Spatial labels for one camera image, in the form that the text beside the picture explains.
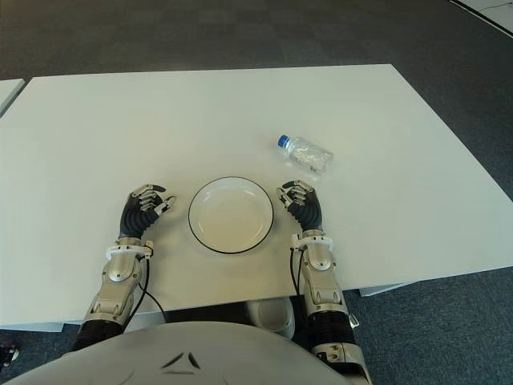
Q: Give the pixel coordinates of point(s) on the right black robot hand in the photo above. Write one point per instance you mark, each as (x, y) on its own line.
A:
(308, 212)

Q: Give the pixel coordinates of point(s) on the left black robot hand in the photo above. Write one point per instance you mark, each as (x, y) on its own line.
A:
(135, 218)

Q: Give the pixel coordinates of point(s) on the clear water bottle blue cap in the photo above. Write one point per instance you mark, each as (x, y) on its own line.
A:
(308, 154)

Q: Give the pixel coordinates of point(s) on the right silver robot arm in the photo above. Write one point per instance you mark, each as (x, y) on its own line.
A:
(322, 280)

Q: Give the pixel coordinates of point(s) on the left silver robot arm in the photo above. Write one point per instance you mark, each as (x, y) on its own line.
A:
(116, 276)

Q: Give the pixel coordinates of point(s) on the white plate black rim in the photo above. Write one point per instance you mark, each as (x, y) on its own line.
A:
(231, 214)

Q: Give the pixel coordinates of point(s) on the white robot leg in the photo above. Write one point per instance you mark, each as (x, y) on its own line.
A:
(272, 317)

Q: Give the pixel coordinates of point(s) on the grey robot torso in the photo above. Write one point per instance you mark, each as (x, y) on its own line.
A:
(180, 357)

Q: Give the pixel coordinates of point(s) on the neighbouring white table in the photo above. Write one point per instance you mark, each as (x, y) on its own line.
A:
(8, 94)

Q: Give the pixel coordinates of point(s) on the black stand foot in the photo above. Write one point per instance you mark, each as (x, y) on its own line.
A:
(9, 355)

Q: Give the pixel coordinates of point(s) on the metal stand bracket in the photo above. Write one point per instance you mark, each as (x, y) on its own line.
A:
(353, 321)

